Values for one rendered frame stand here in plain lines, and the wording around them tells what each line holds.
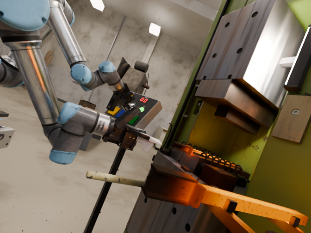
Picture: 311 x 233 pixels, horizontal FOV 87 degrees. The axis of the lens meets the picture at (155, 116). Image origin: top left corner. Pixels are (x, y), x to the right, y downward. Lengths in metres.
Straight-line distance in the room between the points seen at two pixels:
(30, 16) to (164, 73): 8.53
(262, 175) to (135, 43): 8.94
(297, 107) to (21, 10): 0.84
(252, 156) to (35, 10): 1.17
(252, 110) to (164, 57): 8.34
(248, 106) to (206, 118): 0.28
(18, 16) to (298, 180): 0.87
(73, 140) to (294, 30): 1.07
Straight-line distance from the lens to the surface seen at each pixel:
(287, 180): 0.75
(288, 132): 0.75
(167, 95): 8.70
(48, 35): 1.07
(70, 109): 0.56
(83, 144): 3.35
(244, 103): 0.90
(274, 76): 0.97
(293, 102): 0.79
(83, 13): 10.50
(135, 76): 5.88
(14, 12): 0.48
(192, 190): 0.31
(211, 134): 1.16
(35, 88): 0.65
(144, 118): 1.08
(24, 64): 0.64
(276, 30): 0.97
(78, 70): 0.77
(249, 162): 1.19
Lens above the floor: 1.07
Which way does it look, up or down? 1 degrees up
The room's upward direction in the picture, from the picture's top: 23 degrees clockwise
